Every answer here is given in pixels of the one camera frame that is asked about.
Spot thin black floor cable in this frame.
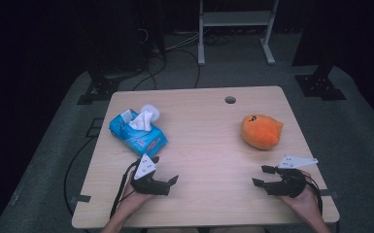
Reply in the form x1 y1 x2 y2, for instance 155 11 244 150
63 137 95 216

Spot hand-held gripper cable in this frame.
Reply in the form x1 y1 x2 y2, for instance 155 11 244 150
109 159 141 219
304 176 324 216

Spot black stand base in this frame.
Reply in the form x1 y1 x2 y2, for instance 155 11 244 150
294 73 348 101
76 69 122 106

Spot left hand-held gripper cable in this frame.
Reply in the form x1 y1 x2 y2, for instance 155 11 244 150
109 159 141 219

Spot black tape strip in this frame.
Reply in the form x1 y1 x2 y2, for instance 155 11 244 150
319 188 340 199
69 194 92 204

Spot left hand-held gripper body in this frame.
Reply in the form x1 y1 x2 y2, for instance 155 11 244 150
129 153 171 196

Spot right hand-held gripper cable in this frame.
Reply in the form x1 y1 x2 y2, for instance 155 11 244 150
304 176 324 216

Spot white metal stand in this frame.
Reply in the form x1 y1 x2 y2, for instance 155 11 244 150
197 0 280 67

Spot orange plush toy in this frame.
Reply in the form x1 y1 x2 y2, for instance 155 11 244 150
241 114 285 151

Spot white floor cables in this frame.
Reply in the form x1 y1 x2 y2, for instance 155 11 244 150
166 30 202 52

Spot blue wet wipe pack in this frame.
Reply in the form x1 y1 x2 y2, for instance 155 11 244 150
108 104 169 162

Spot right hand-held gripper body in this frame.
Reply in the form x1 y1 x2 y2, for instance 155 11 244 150
265 154 319 199

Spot person's left hand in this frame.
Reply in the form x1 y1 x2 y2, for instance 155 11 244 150
115 180 156 215

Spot person's right hand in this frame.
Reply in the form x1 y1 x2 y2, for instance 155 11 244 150
278 171 323 218

